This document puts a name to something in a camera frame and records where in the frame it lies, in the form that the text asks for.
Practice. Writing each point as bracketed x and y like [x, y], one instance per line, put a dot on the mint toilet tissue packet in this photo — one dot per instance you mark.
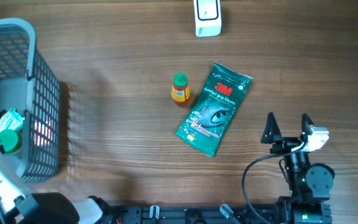
[11, 120]

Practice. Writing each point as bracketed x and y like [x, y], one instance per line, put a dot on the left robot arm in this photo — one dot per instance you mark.
[18, 199]

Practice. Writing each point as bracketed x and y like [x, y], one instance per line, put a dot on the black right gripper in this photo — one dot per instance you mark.
[284, 143]

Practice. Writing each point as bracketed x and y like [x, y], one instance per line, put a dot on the white barcode scanner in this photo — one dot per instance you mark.
[208, 21]

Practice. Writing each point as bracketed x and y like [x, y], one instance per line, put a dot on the green 3M gloves packet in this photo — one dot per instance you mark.
[221, 95]

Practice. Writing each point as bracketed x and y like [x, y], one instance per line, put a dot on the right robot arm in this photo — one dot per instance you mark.
[309, 184]

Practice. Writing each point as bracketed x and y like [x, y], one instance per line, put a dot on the grey plastic mesh basket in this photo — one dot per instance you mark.
[28, 85]

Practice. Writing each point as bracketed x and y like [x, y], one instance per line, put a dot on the orange sauce bottle green cap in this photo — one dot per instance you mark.
[180, 90]

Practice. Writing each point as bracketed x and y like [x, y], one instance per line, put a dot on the green lid white jar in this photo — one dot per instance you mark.
[11, 141]

